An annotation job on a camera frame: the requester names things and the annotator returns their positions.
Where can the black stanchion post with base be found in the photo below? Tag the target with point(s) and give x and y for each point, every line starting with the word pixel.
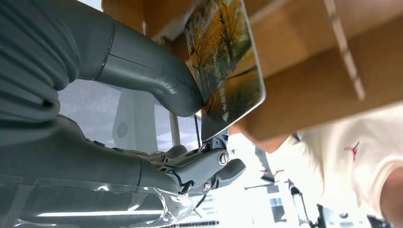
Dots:
pixel 197 132

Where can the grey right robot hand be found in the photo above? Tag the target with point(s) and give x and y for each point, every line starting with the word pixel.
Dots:
pixel 94 166

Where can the wooden divided box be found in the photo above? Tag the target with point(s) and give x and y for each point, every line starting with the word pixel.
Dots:
pixel 299 78

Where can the person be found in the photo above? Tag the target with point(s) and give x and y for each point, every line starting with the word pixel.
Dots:
pixel 330 151

